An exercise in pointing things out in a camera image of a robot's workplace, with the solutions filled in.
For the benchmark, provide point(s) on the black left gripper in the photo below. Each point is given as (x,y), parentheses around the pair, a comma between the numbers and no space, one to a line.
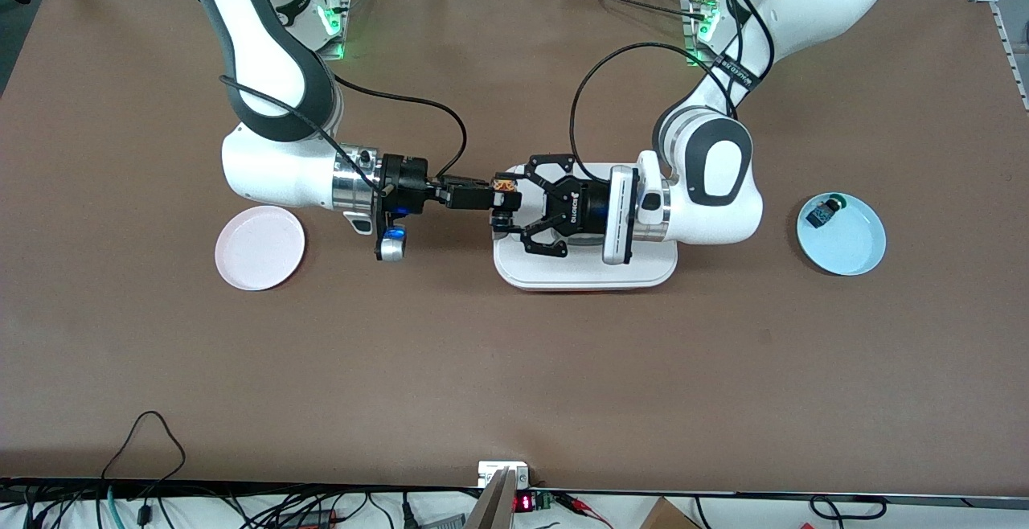
(580,207)

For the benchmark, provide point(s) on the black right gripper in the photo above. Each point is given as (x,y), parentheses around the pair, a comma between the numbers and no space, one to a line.
(406,184)

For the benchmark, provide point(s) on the orange push-button switch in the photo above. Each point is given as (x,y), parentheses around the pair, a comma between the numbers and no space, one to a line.
(504,185)

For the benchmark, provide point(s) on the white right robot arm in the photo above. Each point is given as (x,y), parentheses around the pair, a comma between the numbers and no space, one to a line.
(265,167)

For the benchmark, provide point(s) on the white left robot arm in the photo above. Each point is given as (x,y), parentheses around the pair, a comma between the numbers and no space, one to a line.
(723,167)

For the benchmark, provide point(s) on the white lidded lunch box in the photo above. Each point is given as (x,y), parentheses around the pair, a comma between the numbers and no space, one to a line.
(563,276)

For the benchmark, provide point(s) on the pink round plate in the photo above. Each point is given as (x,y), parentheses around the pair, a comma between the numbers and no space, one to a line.
(259,248)

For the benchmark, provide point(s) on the red LED display module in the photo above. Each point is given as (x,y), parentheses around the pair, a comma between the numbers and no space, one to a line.
(524,502)

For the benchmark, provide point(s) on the red clip leads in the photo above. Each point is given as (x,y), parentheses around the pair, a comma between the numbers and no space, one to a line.
(575,503)

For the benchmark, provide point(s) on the light blue round plate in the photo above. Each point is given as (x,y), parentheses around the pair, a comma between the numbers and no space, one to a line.
(852,239)

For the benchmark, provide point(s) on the brown cardboard piece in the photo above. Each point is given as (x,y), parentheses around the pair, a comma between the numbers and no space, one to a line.
(667,517)

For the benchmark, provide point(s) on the black power adapter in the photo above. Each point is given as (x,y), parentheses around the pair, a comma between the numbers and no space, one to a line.
(309,519)

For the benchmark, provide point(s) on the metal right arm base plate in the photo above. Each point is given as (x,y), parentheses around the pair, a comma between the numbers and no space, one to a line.
(342,22)

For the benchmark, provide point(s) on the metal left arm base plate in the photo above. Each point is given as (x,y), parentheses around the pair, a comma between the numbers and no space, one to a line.
(690,30)

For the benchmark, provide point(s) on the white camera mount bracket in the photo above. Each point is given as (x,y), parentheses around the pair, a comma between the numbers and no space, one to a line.
(490,473)

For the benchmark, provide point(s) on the grey metal mount bar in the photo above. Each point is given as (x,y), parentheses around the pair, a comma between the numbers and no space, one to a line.
(494,509)

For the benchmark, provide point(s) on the perforated metal table rail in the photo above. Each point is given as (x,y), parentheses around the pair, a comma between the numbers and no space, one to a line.
(1011,55)

